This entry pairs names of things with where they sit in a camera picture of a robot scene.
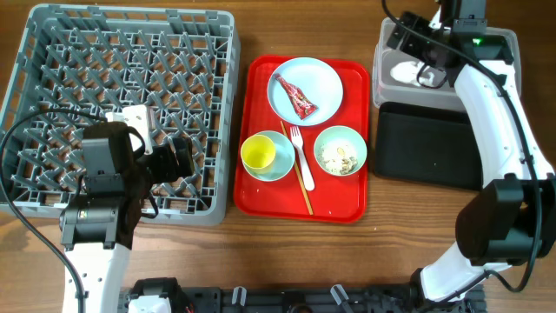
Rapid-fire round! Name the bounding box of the white tissue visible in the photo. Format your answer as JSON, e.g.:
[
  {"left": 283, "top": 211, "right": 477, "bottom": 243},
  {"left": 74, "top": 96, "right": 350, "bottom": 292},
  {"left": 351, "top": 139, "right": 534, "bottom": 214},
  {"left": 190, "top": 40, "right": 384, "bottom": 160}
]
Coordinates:
[{"left": 390, "top": 61, "right": 434, "bottom": 87}]

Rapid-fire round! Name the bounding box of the yellow plastic cup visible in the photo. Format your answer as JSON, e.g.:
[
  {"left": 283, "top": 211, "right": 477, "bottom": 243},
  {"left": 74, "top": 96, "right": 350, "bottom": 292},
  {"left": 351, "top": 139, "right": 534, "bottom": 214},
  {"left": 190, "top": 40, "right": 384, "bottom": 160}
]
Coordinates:
[{"left": 240, "top": 134, "right": 276, "bottom": 173}]

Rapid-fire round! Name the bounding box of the light blue bowl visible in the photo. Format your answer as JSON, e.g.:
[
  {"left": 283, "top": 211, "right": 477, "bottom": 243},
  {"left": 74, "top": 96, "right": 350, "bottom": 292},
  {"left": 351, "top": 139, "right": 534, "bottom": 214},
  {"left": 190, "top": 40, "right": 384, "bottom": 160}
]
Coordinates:
[{"left": 242, "top": 130, "right": 295, "bottom": 182}]

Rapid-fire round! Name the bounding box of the mint green bowl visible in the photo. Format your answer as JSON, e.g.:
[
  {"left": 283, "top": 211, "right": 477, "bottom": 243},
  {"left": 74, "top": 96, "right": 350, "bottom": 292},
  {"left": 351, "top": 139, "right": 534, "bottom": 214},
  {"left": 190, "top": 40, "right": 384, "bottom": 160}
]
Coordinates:
[{"left": 314, "top": 125, "right": 367, "bottom": 176}]

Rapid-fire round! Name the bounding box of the red snack wrapper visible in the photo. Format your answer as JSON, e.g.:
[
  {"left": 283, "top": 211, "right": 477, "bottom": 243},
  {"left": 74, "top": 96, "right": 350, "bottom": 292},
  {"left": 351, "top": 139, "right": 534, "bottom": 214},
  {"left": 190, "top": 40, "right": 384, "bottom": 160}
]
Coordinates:
[{"left": 273, "top": 74, "right": 318, "bottom": 120}]

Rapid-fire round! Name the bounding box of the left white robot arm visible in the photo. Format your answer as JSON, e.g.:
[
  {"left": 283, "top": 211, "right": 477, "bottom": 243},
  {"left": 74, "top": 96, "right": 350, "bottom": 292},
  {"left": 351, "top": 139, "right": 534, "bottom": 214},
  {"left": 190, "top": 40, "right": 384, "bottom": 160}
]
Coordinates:
[{"left": 60, "top": 122, "right": 195, "bottom": 312}]

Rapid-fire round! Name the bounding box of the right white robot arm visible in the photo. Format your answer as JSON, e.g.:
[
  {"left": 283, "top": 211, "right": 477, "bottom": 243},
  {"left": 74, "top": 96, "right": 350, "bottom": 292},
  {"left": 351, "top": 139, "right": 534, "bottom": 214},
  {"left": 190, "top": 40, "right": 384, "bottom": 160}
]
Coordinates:
[{"left": 388, "top": 1, "right": 555, "bottom": 308}]

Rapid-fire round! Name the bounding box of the clear plastic waste bin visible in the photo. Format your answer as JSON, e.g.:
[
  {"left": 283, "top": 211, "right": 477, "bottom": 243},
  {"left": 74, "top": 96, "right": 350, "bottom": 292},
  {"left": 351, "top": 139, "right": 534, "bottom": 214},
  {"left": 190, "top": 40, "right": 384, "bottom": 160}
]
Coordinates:
[{"left": 371, "top": 17, "right": 522, "bottom": 114}]

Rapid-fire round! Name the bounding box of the black food waste tray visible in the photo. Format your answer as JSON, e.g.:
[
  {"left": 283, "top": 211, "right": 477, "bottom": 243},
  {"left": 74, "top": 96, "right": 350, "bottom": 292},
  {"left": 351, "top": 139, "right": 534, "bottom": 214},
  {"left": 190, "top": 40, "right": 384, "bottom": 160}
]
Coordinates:
[{"left": 374, "top": 102, "right": 483, "bottom": 190}]

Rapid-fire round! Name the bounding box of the grey plastic dishwasher rack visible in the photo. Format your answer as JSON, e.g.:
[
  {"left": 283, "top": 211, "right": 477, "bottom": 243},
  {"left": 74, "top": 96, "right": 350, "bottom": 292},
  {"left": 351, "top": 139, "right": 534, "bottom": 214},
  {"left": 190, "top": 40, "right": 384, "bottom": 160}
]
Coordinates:
[{"left": 1, "top": 4, "right": 241, "bottom": 225}]

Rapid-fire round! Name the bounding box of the rice and peanut waste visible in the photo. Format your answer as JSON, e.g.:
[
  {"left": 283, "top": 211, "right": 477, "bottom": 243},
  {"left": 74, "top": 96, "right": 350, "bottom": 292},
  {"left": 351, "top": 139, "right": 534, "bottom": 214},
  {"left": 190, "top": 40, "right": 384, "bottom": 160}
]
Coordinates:
[{"left": 317, "top": 142, "right": 358, "bottom": 176}]

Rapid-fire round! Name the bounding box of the large light blue plate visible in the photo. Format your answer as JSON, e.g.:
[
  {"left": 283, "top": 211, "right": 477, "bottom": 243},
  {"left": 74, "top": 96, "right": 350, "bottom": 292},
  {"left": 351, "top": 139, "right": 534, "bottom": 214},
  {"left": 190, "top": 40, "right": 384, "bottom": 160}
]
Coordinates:
[{"left": 267, "top": 57, "right": 343, "bottom": 126}]

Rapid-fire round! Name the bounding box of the wooden chopstick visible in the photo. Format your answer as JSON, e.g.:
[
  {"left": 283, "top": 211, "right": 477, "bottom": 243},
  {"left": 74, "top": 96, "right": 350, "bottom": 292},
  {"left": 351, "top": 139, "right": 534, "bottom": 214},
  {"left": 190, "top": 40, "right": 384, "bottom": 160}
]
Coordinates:
[{"left": 280, "top": 120, "right": 314, "bottom": 216}]

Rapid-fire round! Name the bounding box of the red plastic tray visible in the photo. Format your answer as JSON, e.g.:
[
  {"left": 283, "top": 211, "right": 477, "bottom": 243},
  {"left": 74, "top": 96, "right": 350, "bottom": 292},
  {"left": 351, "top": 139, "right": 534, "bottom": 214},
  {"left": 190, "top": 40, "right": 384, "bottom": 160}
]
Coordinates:
[{"left": 234, "top": 55, "right": 371, "bottom": 223}]

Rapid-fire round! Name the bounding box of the white plastic fork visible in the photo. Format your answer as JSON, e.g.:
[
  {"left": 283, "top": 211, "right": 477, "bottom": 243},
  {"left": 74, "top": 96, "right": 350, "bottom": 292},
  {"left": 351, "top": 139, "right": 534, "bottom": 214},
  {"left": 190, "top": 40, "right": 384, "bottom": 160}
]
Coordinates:
[{"left": 290, "top": 126, "right": 315, "bottom": 191}]

